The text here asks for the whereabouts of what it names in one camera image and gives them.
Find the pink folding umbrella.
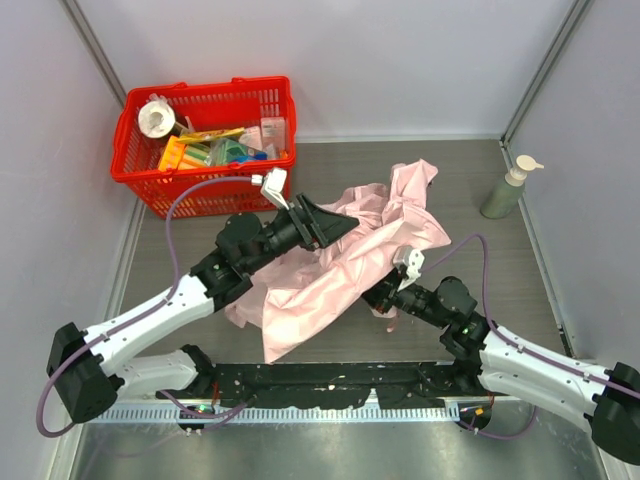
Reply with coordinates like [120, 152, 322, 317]
[224, 160, 451, 363]

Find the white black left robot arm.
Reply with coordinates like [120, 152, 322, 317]
[46, 194, 359, 424]

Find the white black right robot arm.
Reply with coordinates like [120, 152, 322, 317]
[362, 272, 639, 465]

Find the white pink small box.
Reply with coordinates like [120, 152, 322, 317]
[260, 116, 287, 150]

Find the green packaged item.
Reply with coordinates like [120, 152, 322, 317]
[211, 139, 263, 166]

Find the orange yellow snack box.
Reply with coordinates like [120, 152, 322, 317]
[157, 136, 210, 172]

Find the yellow snack packet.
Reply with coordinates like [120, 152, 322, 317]
[177, 127, 245, 145]

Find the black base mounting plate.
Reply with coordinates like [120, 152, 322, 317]
[169, 362, 489, 410]

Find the red plastic shopping basket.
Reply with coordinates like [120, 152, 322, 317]
[110, 76, 296, 218]

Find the green pump soap bottle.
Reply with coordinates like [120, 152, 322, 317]
[480, 155, 545, 219]

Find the white tape roll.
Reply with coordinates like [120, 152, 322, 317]
[138, 100, 176, 139]

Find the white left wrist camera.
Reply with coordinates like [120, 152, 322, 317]
[250, 167, 290, 210]

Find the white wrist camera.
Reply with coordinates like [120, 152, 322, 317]
[392, 245, 424, 291]
[250, 167, 290, 210]

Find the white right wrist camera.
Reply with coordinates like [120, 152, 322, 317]
[392, 245, 424, 291]

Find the white slotted cable duct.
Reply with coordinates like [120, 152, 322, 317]
[91, 402, 460, 425]

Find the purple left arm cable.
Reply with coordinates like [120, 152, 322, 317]
[37, 174, 264, 440]

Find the aluminium frame rail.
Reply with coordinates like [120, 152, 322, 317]
[62, 358, 614, 406]

